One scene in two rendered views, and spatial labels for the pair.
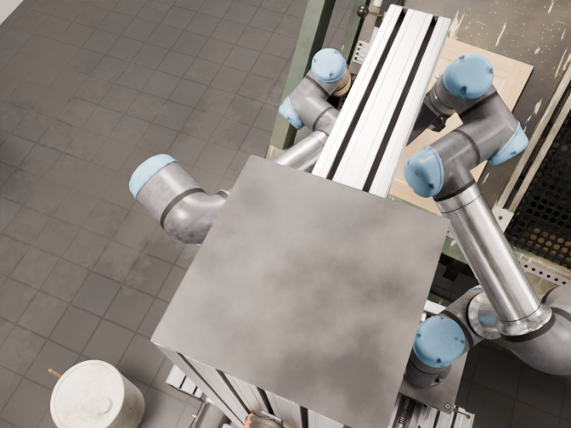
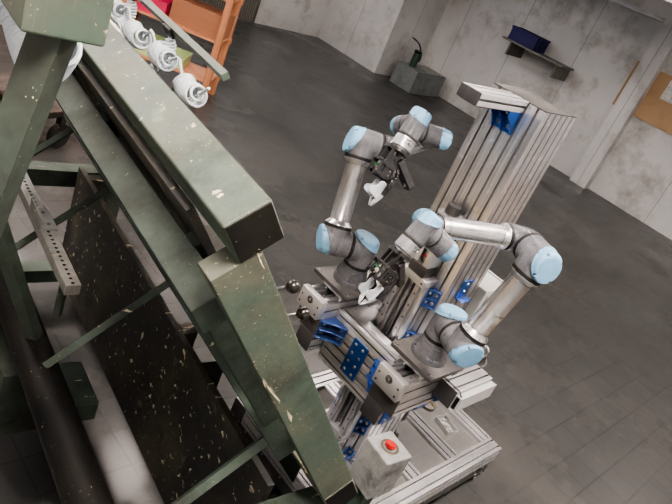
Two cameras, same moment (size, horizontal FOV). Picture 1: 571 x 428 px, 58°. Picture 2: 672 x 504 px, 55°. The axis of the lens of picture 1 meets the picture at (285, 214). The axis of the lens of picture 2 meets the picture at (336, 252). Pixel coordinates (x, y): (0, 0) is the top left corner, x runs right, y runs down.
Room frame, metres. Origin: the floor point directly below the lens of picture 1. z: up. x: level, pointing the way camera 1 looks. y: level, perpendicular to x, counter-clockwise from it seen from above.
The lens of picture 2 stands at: (2.76, -0.03, 2.35)
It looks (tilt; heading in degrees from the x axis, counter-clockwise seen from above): 26 degrees down; 190
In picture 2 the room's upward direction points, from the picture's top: 24 degrees clockwise
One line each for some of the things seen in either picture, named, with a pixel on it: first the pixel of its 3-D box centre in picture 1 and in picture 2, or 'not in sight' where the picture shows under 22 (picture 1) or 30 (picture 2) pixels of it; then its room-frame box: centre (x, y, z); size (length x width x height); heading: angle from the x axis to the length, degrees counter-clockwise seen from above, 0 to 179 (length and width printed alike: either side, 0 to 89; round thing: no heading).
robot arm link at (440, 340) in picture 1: (437, 343); (362, 248); (0.32, -0.36, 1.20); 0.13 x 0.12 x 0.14; 120
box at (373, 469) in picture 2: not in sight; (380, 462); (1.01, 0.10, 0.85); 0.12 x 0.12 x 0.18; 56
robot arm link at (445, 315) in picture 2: not in sight; (447, 323); (0.55, 0.09, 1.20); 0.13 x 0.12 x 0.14; 37
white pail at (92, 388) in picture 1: (97, 402); not in sight; (0.43, 0.88, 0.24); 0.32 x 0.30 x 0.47; 63
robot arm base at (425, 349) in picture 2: not in sight; (433, 345); (0.54, 0.09, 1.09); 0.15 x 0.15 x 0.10
